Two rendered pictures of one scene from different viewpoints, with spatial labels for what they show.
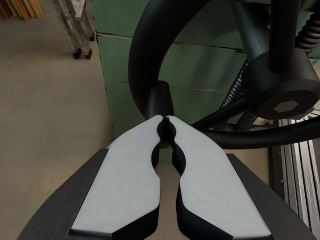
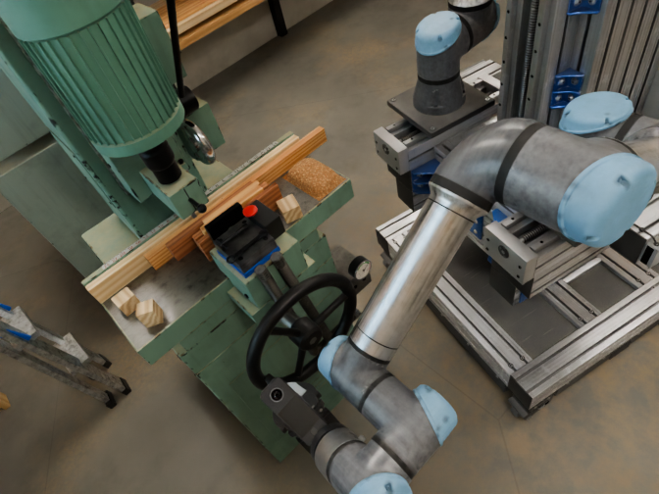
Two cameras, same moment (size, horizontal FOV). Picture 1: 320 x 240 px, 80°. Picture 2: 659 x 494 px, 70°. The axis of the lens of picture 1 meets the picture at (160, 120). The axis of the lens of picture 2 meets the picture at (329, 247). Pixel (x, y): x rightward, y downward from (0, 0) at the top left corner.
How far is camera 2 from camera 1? 0.82 m
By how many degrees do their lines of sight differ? 15
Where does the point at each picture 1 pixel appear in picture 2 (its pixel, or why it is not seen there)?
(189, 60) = not seen: hidden behind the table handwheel
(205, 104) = not seen: hidden behind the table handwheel
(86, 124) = (208, 464)
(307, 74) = (306, 329)
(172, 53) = (247, 337)
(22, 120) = not seen: outside the picture
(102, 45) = (204, 376)
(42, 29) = (29, 417)
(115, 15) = (202, 356)
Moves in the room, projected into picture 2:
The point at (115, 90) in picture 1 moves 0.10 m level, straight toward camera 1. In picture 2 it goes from (228, 393) to (257, 413)
